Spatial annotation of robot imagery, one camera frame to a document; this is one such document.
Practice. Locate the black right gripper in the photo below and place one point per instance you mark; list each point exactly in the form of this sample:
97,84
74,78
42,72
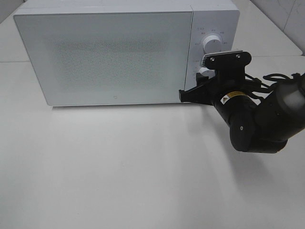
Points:
230,93

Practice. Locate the white microwave knob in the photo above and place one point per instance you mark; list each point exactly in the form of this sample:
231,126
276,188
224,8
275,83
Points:
207,72
212,43

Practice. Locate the white microwave door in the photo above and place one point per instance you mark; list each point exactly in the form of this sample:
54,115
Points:
98,59

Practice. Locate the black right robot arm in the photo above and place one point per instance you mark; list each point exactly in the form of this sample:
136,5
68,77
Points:
261,118

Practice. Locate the white microwave oven body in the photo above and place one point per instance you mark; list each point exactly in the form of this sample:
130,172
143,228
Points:
208,17

